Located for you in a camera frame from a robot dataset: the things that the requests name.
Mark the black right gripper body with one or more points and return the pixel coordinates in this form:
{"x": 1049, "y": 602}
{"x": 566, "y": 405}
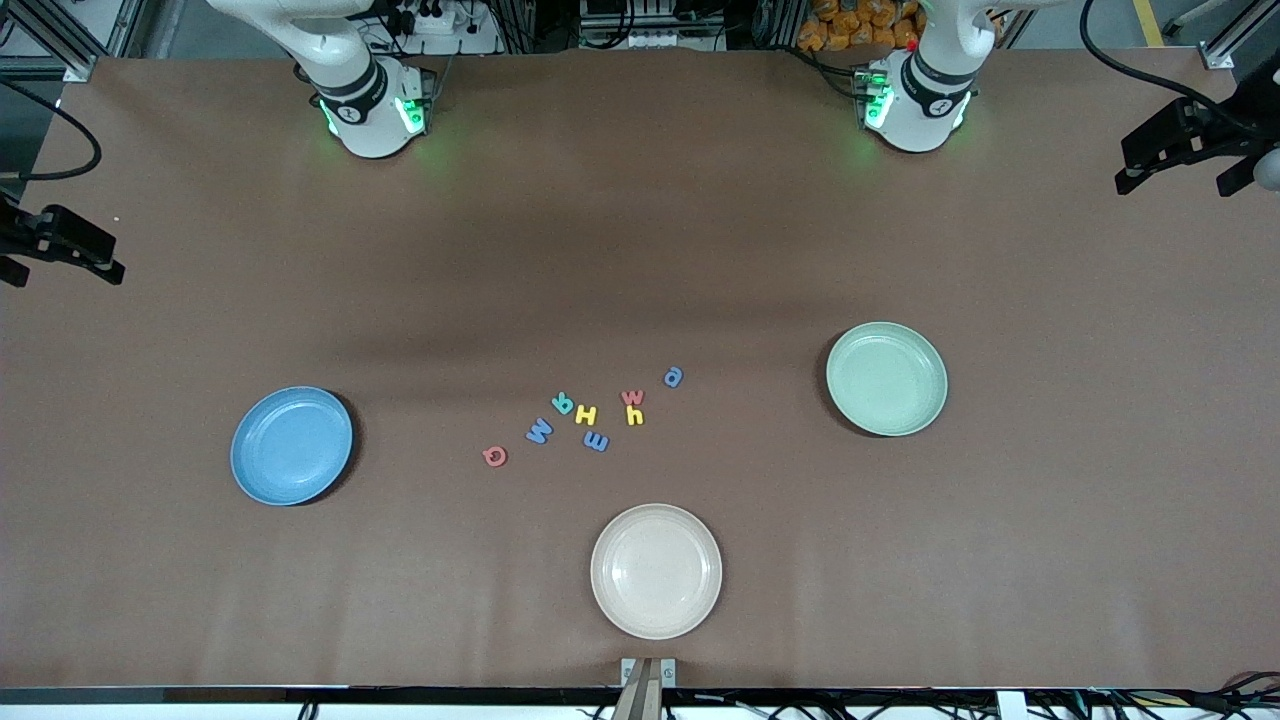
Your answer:
{"x": 22, "y": 233}

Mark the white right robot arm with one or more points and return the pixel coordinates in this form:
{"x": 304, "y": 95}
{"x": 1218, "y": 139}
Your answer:
{"x": 365, "y": 100}

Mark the brown table cover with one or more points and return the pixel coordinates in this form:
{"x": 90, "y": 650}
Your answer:
{"x": 640, "y": 200}

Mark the aluminium frame profile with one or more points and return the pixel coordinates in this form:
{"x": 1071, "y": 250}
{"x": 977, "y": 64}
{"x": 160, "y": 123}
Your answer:
{"x": 55, "y": 35}
{"x": 1240, "y": 35}

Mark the orange snack bags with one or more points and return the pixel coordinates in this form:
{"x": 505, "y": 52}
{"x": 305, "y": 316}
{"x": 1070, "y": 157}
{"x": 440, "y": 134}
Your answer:
{"x": 850, "y": 25}

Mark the blue foam uppercase M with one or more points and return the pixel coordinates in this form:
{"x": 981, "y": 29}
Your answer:
{"x": 540, "y": 431}

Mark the beige plate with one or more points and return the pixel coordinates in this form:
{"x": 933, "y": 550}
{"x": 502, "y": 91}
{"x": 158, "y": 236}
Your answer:
{"x": 656, "y": 571}

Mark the green plate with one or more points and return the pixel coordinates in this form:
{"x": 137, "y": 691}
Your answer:
{"x": 887, "y": 379}

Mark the red foam uppercase Q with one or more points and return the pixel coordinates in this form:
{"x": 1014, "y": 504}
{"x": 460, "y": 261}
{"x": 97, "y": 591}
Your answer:
{"x": 487, "y": 456}

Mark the blue foam lowercase a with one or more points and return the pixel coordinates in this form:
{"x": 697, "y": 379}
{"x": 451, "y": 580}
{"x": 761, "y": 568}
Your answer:
{"x": 668, "y": 381}

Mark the blue plate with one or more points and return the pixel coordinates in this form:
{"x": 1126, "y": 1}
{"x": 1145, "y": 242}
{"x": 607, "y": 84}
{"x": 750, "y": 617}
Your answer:
{"x": 290, "y": 445}

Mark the yellow foam uppercase H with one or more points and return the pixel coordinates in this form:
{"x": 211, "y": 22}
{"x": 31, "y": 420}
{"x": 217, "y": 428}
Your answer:
{"x": 586, "y": 415}

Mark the metal bracket with post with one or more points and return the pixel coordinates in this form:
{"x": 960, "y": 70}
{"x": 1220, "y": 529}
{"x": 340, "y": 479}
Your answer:
{"x": 648, "y": 690}

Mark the white power strip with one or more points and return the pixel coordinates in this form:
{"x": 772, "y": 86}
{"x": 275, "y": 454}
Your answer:
{"x": 440, "y": 40}

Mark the blue foam uppercase E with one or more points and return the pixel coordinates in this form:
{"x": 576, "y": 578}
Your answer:
{"x": 596, "y": 441}

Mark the teal foam uppercase R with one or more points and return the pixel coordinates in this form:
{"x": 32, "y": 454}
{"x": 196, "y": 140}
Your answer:
{"x": 566, "y": 407}

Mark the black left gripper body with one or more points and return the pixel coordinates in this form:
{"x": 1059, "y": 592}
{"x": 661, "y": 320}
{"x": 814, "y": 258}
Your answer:
{"x": 1232, "y": 132}

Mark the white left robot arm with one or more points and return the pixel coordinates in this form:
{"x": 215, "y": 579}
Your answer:
{"x": 920, "y": 110}

